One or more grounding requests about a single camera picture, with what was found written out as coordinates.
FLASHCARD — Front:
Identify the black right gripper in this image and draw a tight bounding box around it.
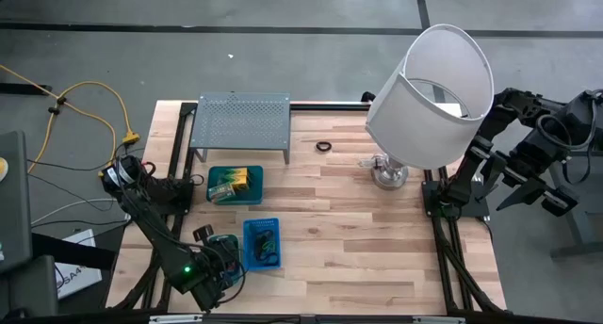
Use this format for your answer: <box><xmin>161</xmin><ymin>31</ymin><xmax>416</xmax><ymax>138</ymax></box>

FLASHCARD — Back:
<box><xmin>470</xmin><ymin>136</ymin><xmax>580</xmax><ymax>218</ymax></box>

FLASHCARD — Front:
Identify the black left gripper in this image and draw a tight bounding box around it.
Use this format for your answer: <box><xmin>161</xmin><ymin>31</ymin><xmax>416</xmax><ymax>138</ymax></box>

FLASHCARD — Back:
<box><xmin>192</xmin><ymin>223</ymin><xmax>244</xmax><ymax>312</ymax></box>

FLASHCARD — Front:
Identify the light teal plastic bin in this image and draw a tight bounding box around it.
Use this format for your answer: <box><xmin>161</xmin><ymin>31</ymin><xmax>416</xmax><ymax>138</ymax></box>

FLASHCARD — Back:
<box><xmin>205</xmin><ymin>234</ymin><xmax>243</xmax><ymax>290</ymax></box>

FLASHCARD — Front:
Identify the blue slotted plastic basket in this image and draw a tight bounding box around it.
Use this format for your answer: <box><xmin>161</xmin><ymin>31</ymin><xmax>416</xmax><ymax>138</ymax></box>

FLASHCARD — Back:
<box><xmin>242</xmin><ymin>217</ymin><xmax>283</xmax><ymax>272</ymax></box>

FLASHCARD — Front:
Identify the wide black rubber band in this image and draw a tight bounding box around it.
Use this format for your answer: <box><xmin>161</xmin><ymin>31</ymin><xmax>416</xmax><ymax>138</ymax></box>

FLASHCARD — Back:
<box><xmin>252</xmin><ymin>228</ymin><xmax>281</xmax><ymax>267</ymax></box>

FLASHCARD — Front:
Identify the dark teal plastic tub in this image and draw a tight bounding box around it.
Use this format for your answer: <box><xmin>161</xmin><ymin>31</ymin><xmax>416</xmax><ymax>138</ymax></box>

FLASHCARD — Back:
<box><xmin>205</xmin><ymin>165</ymin><xmax>265</xmax><ymax>206</ymax></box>

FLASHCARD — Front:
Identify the silver lamp white shade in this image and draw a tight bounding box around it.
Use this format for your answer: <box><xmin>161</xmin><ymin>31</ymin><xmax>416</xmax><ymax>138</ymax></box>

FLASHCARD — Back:
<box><xmin>359</xmin><ymin>23</ymin><xmax>496</xmax><ymax>191</ymax></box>

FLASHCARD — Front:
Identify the white cardboard box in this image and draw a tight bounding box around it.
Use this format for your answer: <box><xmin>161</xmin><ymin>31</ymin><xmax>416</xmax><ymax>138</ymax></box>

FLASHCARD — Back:
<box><xmin>53</xmin><ymin>227</ymin><xmax>104</xmax><ymax>300</ymax></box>

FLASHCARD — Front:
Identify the grey perforated metal riser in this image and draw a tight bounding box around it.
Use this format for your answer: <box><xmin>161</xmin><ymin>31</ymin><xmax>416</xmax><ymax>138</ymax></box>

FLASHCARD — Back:
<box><xmin>189</xmin><ymin>91</ymin><xmax>292</xmax><ymax>166</ymax></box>

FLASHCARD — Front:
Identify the dark grey monitor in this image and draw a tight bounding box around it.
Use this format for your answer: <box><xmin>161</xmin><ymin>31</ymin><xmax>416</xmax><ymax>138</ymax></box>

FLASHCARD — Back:
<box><xmin>0</xmin><ymin>130</ymin><xmax>34</xmax><ymax>274</ymax></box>

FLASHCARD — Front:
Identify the white cable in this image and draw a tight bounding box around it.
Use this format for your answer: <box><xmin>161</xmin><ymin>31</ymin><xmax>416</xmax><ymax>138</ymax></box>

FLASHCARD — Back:
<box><xmin>29</xmin><ymin>197</ymin><xmax>130</xmax><ymax>227</ymax></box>

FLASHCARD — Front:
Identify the clear lamp cord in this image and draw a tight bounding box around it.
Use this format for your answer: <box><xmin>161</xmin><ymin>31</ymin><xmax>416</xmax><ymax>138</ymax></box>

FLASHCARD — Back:
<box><xmin>357</xmin><ymin>154</ymin><xmax>383</xmax><ymax>171</ymax></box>

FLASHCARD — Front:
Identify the yellow extension cable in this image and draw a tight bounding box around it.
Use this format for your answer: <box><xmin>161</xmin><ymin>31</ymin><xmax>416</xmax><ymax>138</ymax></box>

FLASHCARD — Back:
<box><xmin>0</xmin><ymin>63</ymin><xmax>141</xmax><ymax>179</ymax></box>

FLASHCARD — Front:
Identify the black aluminium rig frame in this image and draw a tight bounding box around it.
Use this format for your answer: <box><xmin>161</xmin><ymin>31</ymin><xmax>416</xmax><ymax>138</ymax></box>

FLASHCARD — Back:
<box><xmin>106</xmin><ymin>100</ymin><xmax>509</xmax><ymax>324</ymax></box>

